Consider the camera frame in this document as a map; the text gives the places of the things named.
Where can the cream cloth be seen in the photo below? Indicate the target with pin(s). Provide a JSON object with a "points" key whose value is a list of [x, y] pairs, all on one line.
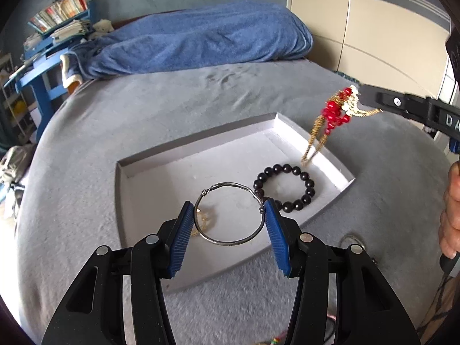
{"points": [[68, 73]]}

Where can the person's right hand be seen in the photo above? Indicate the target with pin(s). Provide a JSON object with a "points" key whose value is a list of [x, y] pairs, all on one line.
{"points": [[451, 205]]}

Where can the yellow ball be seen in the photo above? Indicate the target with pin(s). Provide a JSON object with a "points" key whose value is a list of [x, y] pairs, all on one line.
{"points": [[18, 106]]}

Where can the small white plush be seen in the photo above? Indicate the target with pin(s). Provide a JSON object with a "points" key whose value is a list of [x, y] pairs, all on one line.
{"points": [[103, 26]]}

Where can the white shelf unit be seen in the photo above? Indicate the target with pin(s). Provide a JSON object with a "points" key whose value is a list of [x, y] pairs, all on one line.
{"points": [[12, 90]]}

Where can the white shallow tray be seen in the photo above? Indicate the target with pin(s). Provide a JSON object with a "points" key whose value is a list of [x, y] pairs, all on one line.
{"points": [[215, 158]]}

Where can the blue wooden bookshelf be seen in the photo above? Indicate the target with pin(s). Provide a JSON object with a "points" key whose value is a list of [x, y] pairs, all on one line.
{"points": [[43, 79]]}

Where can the pile of clothes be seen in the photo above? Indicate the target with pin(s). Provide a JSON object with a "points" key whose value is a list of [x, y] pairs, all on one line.
{"points": [[14, 165]]}

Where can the row of books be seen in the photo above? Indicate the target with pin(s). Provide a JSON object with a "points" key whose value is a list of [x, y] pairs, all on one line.
{"points": [[59, 10]]}

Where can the blue blanket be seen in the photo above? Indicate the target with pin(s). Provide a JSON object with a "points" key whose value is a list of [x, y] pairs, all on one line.
{"points": [[201, 39]]}

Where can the beige wardrobe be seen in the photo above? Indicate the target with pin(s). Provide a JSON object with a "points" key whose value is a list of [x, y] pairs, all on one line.
{"points": [[377, 28]]}

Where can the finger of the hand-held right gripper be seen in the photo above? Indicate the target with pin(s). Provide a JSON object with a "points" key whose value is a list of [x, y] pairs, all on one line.
{"points": [[391, 100]]}

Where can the stack of papers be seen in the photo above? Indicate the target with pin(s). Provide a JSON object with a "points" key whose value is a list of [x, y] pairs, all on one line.
{"points": [[72, 28]]}

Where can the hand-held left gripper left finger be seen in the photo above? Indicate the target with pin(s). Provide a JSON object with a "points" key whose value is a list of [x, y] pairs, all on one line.
{"points": [[181, 233]]}

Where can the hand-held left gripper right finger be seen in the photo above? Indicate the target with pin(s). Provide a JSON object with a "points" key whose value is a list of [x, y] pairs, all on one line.
{"points": [[278, 237]]}

